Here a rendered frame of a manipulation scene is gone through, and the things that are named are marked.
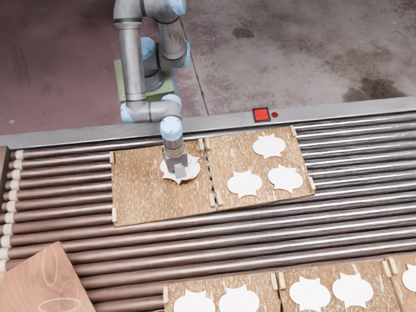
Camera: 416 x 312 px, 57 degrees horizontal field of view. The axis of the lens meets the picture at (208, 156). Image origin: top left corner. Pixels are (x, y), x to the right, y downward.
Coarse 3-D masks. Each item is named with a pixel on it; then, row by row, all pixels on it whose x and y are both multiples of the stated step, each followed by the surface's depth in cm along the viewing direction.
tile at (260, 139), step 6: (258, 138) 170; (264, 138) 170; (270, 138) 170; (276, 138) 170; (258, 144) 168; (264, 144) 168; (270, 144) 168; (276, 144) 168; (282, 144) 168; (258, 150) 167; (264, 150) 167; (270, 150) 167; (276, 150) 167; (282, 150) 167; (264, 156) 165; (270, 156) 165; (276, 156) 166
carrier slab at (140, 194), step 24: (192, 144) 170; (120, 168) 163; (144, 168) 163; (120, 192) 157; (144, 192) 157; (168, 192) 157; (192, 192) 157; (120, 216) 152; (144, 216) 152; (168, 216) 152
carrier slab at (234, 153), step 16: (288, 128) 174; (224, 144) 170; (240, 144) 170; (288, 144) 170; (208, 160) 166; (224, 160) 165; (240, 160) 165; (256, 160) 165; (272, 160) 165; (288, 160) 165; (224, 176) 161; (304, 176) 161; (224, 192) 157; (256, 192) 157; (272, 192) 157; (304, 192) 157; (224, 208) 154
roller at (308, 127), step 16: (256, 128) 176; (272, 128) 176; (304, 128) 177; (320, 128) 177; (336, 128) 179; (96, 144) 172; (112, 144) 171; (128, 144) 172; (144, 144) 172; (160, 144) 173
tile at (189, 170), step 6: (162, 162) 160; (162, 168) 158; (186, 168) 158; (192, 168) 158; (168, 174) 157; (174, 174) 157; (186, 174) 157; (192, 174) 157; (174, 180) 156; (180, 180) 155; (186, 180) 156
